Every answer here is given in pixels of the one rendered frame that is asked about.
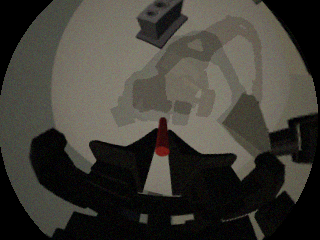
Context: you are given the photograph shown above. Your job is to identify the red peg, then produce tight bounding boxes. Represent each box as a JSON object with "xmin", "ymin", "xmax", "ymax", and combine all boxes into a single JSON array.
[{"xmin": 155, "ymin": 117, "xmax": 169, "ymax": 156}]

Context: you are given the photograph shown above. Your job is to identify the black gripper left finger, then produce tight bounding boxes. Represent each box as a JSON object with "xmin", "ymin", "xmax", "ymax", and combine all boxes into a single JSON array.
[{"xmin": 88, "ymin": 128, "xmax": 159, "ymax": 193}]

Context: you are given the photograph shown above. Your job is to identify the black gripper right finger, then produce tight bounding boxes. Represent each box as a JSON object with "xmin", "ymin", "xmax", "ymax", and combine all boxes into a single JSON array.
[{"xmin": 168, "ymin": 129, "xmax": 237, "ymax": 196}]

